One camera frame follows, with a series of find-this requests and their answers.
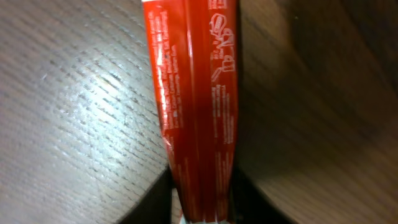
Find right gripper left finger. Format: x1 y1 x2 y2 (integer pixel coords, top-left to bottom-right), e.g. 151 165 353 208
116 168 173 224

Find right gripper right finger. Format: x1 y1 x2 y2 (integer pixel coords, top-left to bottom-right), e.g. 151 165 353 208
231 167 295 224

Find red stick packet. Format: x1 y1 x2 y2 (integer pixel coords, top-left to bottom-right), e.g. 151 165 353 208
143 0 238 223

